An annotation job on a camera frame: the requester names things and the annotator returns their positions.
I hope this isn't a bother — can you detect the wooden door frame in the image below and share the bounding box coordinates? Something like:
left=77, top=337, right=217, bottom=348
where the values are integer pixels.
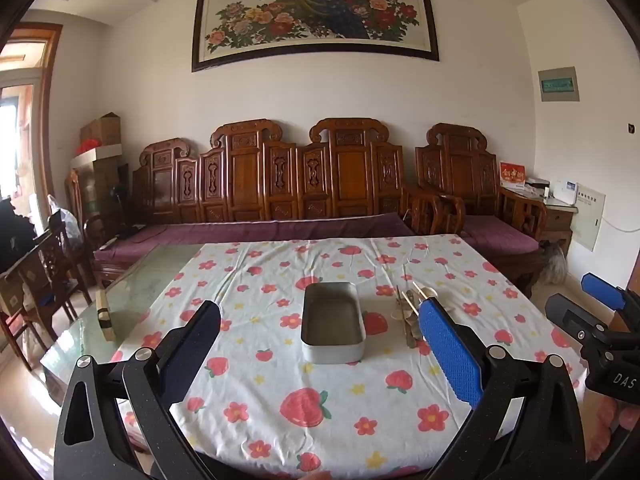
left=0, top=21, right=65, bottom=203

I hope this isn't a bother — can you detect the brown cardboard box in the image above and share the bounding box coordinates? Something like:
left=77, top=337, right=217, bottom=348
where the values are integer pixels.
left=80, top=112, right=123, bottom=147

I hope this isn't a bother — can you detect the framed peacock painting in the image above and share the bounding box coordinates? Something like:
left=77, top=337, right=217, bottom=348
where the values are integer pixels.
left=191, top=0, right=441, bottom=73

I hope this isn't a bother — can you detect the clear plastic bag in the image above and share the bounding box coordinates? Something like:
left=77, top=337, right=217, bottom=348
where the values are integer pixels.
left=47, top=194, right=82, bottom=248

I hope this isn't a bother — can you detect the rectangular metal tin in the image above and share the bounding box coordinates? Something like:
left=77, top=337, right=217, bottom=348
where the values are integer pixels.
left=300, top=281, right=367, bottom=363

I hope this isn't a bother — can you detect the grey fluffy object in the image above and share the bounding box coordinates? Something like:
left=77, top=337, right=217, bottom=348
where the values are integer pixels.
left=541, top=241, right=569, bottom=285

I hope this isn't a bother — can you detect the white cable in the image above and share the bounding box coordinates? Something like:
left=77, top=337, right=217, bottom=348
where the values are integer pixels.
left=601, top=214, right=640, bottom=235

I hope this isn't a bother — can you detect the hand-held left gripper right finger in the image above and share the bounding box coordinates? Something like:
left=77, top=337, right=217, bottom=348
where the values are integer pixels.
left=418, top=298, right=587, bottom=480

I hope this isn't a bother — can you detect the carved wooden armchair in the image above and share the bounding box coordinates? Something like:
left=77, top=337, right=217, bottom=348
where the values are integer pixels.
left=414, top=122, right=549, bottom=261

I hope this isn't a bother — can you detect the wooden side table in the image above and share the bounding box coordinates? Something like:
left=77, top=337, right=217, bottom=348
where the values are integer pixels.
left=542, top=195, right=574, bottom=257

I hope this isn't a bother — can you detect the wooden block with black band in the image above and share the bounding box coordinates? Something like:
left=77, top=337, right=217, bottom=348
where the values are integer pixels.
left=95, top=289, right=117, bottom=342

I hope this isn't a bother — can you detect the carved wooden sofa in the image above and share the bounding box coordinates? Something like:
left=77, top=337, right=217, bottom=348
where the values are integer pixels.
left=132, top=119, right=417, bottom=226

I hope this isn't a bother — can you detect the white flat box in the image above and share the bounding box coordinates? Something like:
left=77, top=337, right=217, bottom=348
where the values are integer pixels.
left=70, top=143, right=124, bottom=169

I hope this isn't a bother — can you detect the purple armchair cushion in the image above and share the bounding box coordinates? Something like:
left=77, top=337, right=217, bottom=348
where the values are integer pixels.
left=461, top=214, right=542, bottom=257

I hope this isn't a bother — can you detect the purple sofa cushion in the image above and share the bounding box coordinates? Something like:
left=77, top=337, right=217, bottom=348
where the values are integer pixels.
left=94, top=211, right=417, bottom=263

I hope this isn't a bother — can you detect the strawberry printed tablecloth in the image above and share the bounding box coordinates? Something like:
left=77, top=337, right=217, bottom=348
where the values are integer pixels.
left=107, top=234, right=588, bottom=480

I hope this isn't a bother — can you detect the green wall panel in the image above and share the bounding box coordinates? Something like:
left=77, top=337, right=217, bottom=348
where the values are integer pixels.
left=538, top=66, right=581, bottom=104

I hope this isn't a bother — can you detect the brown cabinet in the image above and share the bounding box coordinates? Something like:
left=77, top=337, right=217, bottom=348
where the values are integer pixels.
left=65, top=160, right=132, bottom=243

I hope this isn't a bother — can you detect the red card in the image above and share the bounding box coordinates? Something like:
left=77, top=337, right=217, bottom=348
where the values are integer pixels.
left=499, top=161, right=527, bottom=189

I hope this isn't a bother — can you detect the white wall distribution box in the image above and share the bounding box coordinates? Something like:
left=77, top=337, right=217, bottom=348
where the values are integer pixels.
left=570, top=182, right=607, bottom=253

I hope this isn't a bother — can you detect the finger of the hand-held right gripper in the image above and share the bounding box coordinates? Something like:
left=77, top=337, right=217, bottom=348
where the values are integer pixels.
left=581, top=272, right=640, bottom=333
left=545, top=294, right=621, bottom=352

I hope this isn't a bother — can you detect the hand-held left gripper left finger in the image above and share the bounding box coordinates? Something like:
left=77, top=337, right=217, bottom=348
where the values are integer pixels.
left=54, top=300, right=222, bottom=480

